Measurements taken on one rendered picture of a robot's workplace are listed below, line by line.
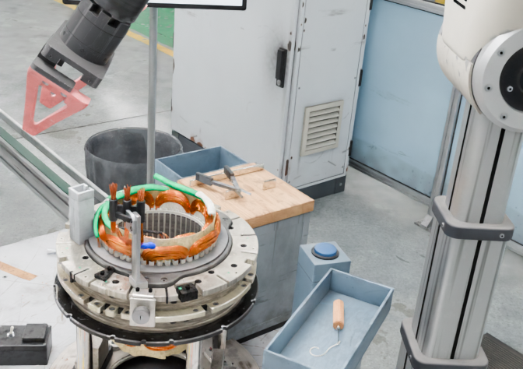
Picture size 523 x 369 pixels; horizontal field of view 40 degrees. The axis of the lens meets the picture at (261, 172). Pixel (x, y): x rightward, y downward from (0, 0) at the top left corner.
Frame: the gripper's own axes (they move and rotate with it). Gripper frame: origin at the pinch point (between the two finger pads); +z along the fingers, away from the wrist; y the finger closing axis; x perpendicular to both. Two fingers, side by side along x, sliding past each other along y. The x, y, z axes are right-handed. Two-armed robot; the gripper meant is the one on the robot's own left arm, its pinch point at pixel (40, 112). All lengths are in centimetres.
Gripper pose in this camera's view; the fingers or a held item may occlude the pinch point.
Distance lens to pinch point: 84.5
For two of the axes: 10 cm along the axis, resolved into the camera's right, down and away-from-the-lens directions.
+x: 8.0, 5.3, 3.0
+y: 0.5, 4.3, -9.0
